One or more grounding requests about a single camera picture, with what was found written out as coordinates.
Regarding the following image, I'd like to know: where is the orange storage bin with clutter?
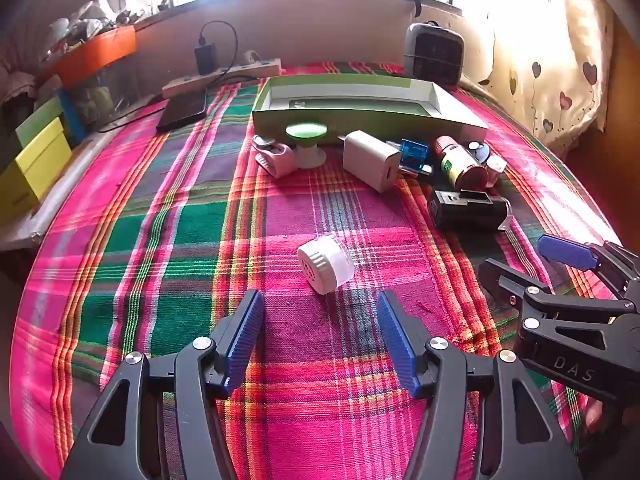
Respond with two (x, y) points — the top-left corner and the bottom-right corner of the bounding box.
(40, 0), (146, 56)

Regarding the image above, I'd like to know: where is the blue box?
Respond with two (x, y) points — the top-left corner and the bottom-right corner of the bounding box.
(57, 87), (88, 146)

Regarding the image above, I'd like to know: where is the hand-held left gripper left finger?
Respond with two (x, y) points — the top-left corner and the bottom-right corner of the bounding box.
(60, 289), (265, 480)

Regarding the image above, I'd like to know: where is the red-capped bottle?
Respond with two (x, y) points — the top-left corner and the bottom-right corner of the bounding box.
(433, 135), (489, 191)

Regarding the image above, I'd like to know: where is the light green box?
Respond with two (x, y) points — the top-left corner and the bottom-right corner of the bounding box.
(15, 95), (66, 148)

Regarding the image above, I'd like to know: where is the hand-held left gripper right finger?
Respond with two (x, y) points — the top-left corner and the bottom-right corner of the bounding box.
(376, 290), (583, 480)

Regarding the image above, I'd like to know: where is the black power adapter with cable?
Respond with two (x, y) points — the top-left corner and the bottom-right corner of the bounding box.
(90, 21), (238, 133)

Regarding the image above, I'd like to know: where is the grey desktop heater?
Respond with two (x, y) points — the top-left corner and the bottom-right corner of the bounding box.
(403, 22), (466, 88)

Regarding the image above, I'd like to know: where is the yellow box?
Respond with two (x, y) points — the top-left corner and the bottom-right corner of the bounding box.
(0, 130), (73, 226)

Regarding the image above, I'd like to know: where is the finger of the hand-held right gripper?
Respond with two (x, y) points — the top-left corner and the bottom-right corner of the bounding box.
(537, 233), (640, 301)
(477, 257), (640, 361)

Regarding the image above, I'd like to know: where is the white power strip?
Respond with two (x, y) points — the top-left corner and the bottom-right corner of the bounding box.
(161, 58), (283, 99)

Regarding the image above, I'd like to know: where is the green-topped white stand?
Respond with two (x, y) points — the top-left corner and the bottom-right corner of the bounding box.
(285, 124), (328, 170)

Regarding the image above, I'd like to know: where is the pink clip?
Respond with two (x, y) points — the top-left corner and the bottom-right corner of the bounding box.
(251, 135), (301, 179)

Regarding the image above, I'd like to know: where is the plaid blanket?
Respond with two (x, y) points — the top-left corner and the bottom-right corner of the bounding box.
(10, 60), (626, 480)

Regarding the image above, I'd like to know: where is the blue transparent case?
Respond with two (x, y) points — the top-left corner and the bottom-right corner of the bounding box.
(395, 138), (433, 178)

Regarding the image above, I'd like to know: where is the heart print curtain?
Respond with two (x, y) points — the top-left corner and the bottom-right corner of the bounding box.
(465, 0), (616, 156)

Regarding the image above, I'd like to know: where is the black device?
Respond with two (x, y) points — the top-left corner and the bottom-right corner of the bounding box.
(427, 189), (513, 233)

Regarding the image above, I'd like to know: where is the person's right hand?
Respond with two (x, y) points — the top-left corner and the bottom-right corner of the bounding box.
(585, 400), (618, 433)

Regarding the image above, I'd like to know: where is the green cardboard box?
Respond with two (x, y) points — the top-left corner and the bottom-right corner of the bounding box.
(251, 76), (489, 143)

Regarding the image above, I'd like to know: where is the white usb charger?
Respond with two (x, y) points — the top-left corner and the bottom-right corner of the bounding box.
(342, 130), (402, 193)

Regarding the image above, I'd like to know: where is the black phone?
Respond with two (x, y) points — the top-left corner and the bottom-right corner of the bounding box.
(156, 94), (207, 134)

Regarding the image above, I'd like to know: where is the white round jar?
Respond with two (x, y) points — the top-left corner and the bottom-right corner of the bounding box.
(297, 236), (355, 296)

